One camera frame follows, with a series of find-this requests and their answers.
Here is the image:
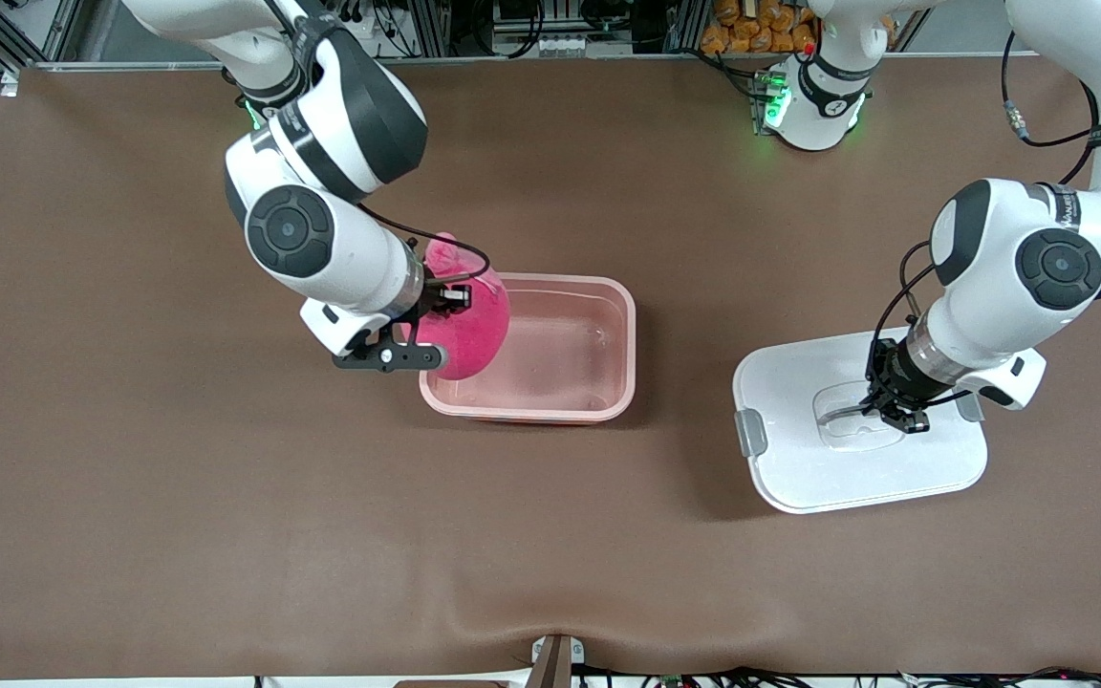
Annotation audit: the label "pink plush toy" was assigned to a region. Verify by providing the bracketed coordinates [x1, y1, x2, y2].
[414, 232, 511, 381]

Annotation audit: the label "aluminium table rail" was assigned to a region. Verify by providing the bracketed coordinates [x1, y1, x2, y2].
[20, 50, 1020, 75]

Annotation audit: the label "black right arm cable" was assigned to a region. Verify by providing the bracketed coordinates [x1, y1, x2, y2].
[357, 203, 493, 286]

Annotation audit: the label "metal table edge bracket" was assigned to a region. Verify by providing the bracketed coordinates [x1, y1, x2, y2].
[529, 634, 586, 688]

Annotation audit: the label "white box lid grey latches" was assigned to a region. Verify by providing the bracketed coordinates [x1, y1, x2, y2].
[732, 327, 989, 515]

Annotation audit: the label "pink plastic box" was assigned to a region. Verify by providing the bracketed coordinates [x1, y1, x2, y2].
[419, 272, 637, 424]

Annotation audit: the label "white power strip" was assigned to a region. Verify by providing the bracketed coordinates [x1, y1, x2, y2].
[331, 0, 391, 46]

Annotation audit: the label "pile of orange packets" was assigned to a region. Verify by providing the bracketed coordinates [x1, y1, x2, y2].
[701, 0, 821, 55]

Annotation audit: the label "aluminium frame post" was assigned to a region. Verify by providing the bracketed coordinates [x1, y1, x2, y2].
[0, 0, 88, 73]

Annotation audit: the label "white terminal block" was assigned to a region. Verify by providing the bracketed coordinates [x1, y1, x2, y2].
[533, 33, 601, 58]

